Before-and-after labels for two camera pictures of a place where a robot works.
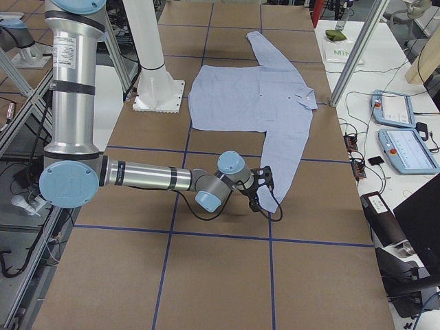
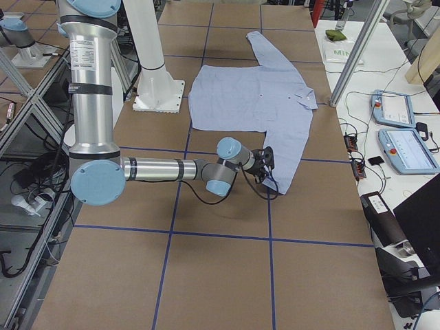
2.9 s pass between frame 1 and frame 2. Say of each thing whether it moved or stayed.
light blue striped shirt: stayed
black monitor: stayed
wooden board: stayed
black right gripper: moved
